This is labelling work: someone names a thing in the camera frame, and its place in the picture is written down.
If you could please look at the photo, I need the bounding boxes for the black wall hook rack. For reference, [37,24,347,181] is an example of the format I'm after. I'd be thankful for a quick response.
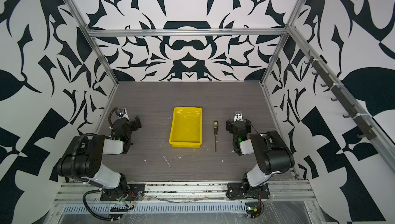
[305,52,377,140]

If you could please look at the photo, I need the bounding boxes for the black yellow screwdriver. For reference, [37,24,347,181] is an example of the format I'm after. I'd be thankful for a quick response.
[214,121,219,152]

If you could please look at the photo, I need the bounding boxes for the yellow plastic bin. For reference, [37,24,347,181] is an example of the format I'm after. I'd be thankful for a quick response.
[169,107,203,148]

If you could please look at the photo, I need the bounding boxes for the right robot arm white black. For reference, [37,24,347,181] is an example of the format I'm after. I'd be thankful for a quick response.
[226,110,294,191]

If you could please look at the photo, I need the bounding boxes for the aluminium front rail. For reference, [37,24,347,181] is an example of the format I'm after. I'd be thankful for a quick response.
[55,180,317,204]

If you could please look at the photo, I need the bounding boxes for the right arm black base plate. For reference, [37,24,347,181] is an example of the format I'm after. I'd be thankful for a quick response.
[226,182,270,200]

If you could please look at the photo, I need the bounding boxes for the white slotted cable duct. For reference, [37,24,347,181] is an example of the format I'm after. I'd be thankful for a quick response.
[63,202,246,214]

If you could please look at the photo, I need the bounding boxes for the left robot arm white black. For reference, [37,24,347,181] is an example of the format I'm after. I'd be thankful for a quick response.
[56,107,142,191]

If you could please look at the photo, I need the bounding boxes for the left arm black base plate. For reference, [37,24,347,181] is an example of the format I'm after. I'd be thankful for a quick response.
[100,183,146,201]

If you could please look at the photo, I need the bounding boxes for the small green circuit board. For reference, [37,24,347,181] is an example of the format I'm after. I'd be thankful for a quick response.
[246,203,263,219]

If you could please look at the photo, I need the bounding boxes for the black corrugated cable hose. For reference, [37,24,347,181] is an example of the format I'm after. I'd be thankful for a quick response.
[82,188,124,222]

